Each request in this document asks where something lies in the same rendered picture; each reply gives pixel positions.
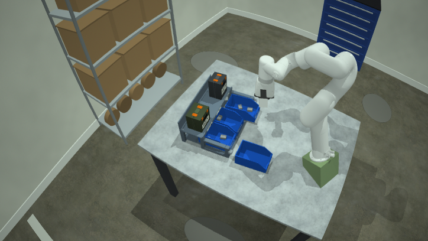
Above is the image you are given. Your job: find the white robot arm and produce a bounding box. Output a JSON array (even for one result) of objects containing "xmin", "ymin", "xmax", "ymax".
[{"xmin": 258, "ymin": 43, "xmax": 358, "ymax": 162}]

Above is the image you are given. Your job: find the dark grey shelf rack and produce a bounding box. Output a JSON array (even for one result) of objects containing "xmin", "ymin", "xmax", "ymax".
[{"xmin": 178, "ymin": 75, "xmax": 257, "ymax": 158}]

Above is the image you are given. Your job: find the blue bin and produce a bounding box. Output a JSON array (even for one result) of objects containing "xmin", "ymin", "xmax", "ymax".
[
  {"xmin": 205, "ymin": 122, "xmax": 235, "ymax": 151},
  {"xmin": 225, "ymin": 94, "xmax": 260, "ymax": 122},
  {"xmin": 214, "ymin": 107, "xmax": 243, "ymax": 136},
  {"xmin": 235, "ymin": 140, "xmax": 272, "ymax": 172}
]

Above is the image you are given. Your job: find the dark grey tool case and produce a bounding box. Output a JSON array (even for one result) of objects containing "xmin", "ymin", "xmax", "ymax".
[{"xmin": 208, "ymin": 72, "xmax": 227, "ymax": 100}]

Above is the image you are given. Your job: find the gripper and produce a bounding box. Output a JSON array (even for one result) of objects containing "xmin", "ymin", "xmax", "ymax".
[{"xmin": 254, "ymin": 77, "xmax": 274, "ymax": 99}]

